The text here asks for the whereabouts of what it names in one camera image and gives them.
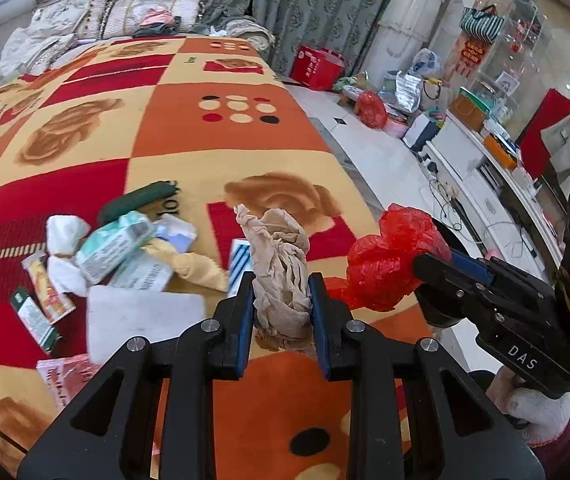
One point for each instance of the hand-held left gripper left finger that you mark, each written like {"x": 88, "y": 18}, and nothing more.
{"x": 245, "y": 320}

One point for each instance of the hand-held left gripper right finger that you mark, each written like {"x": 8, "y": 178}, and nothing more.
{"x": 317, "y": 320}

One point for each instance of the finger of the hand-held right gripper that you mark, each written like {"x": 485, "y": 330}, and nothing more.
{"x": 467, "y": 264}
{"x": 440, "y": 272}

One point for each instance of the red plastic bag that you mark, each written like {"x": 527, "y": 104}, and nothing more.
{"x": 390, "y": 260}
{"x": 370, "y": 110}

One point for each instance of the brown paper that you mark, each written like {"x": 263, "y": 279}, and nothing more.
{"x": 280, "y": 260}

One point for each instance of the teal tissue pack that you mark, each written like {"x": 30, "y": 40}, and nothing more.
{"x": 110, "y": 252}

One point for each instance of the white tissue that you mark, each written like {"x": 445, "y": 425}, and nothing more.
{"x": 65, "y": 275}
{"x": 65, "y": 232}

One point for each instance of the person's right hand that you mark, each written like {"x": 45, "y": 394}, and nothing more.
{"x": 540, "y": 415}

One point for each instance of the blue striped white box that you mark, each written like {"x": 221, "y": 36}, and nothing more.
{"x": 239, "y": 260}

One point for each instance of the yellow crinkled wrapper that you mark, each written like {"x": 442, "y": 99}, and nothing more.
{"x": 200, "y": 272}

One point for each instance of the white low cabinet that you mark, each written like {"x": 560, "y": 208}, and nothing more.
{"x": 470, "y": 170}

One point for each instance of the white foam pad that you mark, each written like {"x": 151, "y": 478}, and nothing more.
{"x": 140, "y": 320}

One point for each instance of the white blue plastic wrapper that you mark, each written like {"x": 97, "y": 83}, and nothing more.
{"x": 177, "y": 235}

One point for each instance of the white paper packet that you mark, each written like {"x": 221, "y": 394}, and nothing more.
{"x": 142, "y": 275}

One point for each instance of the brown cardboard box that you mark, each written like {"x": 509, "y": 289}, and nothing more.
{"x": 467, "y": 112}

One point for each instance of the red chair cover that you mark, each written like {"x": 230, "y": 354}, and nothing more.
{"x": 547, "y": 130}

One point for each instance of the dark green snack packet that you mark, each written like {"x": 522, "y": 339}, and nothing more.
{"x": 130, "y": 202}

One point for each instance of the silver foil bag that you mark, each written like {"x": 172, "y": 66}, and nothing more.
{"x": 407, "y": 92}

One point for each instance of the pink red plastic packet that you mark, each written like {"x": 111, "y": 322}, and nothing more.
{"x": 65, "y": 375}

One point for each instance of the orange snack wrapper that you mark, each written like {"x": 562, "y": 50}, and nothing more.
{"x": 47, "y": 292}

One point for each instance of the white plastic bag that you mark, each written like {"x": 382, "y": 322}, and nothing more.
{"x": 425, "y": 62}

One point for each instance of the red hanging decoration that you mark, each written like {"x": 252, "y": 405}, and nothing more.
{"x": 474, "y": 57}

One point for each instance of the printed blanket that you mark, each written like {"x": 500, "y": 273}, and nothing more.
{"x": 165, "y": 125}

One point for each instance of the small green labelled packet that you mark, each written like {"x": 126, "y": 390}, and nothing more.
{"x": 30, "y": 317}

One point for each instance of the red gift box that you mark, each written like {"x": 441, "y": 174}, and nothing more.
{"x": 322, "y": 67}

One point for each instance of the striped tote bag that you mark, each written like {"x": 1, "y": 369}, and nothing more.
{"x": 482, "y": 22}

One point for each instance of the lace covered standing unit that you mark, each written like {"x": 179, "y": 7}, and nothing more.
{"x": 410, "y": 10}

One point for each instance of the folded clothes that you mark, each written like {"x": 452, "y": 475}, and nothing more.
{"x": 157, "y": 20}

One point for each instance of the cream embroidered pillow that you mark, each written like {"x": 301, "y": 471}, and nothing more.
{"x": 130, "y": 10}

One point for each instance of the white rumpled bedding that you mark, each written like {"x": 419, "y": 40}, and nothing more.
{"x": 35, "y": 50}

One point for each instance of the cream fringed pillow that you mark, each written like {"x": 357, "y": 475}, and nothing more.
{"x": 70, "y": 10}

